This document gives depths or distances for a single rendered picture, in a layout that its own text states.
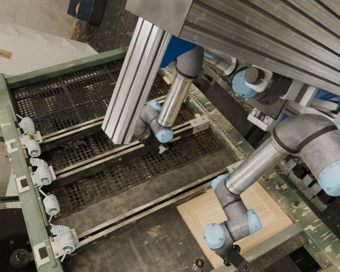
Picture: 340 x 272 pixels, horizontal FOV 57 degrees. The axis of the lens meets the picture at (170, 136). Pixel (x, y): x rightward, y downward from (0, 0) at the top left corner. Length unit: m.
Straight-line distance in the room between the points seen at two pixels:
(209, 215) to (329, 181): 0.96
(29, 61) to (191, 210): 3.82
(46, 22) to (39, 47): 1.48
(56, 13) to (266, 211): 5.42
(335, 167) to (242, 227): 0.39
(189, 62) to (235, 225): 0.60
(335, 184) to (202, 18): 0.50
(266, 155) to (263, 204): 0.86
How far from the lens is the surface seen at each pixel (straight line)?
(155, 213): 1.67
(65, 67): 2.65
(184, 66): 1.22
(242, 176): 1.04
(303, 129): 0.88
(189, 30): 0.71
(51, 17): 6.42
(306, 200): 1.88
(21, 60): 5.00
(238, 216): 1.10
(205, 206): 1.74
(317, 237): 1.77
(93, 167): 1.86
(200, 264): 1.45
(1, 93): 2.46
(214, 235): 1.08
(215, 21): 0.75
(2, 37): 4.87
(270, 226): 1.75
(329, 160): 0.85
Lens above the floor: 2.47
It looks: 42 degrees down
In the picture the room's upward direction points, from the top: 86 degrees counter-clockwise
